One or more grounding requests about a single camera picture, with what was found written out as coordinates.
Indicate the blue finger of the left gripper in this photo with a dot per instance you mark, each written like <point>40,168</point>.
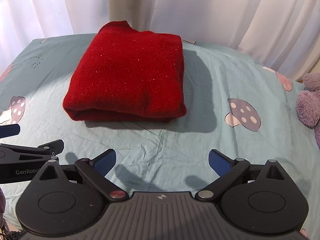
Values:
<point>9,130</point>

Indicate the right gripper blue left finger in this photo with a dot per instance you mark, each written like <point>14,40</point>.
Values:
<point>104,162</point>

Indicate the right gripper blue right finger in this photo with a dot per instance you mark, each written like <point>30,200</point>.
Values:
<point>219,162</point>

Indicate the red knit sweater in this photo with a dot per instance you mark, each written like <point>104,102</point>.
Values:
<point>128,75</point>

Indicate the light teal mushroom bedsheet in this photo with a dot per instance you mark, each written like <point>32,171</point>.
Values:
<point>233,105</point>

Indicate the purple plush teddy bear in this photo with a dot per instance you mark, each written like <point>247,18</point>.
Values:
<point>308,103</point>

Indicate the white sheer curtain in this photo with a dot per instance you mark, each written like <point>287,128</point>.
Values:
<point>282,34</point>

